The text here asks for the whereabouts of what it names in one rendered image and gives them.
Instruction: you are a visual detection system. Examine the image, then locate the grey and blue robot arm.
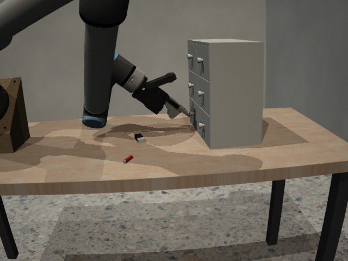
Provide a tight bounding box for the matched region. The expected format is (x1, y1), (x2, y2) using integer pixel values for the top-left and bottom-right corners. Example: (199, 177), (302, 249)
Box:
(0, 0), (177, 128)

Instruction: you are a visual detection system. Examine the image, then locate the grey chest of drawers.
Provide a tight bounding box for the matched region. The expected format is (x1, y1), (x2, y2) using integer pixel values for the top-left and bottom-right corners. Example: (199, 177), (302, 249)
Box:
(188, 39), (264, 150)

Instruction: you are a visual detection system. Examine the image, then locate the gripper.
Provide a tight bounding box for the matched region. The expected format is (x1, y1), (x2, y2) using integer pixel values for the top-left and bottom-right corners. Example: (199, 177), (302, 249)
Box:
(132, 77), (190, 119)

